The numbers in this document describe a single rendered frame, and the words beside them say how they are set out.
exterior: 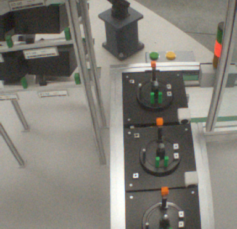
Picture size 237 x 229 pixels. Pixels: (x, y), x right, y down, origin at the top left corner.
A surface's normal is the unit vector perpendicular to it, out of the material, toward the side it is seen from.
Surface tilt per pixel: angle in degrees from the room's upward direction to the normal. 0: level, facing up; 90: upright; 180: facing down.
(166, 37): 0
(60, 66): 65
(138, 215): 0
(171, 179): 0
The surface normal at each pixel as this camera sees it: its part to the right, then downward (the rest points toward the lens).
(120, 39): -0.10, 0.80
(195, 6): -0.07, -0.59
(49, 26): -0.18, 0.48
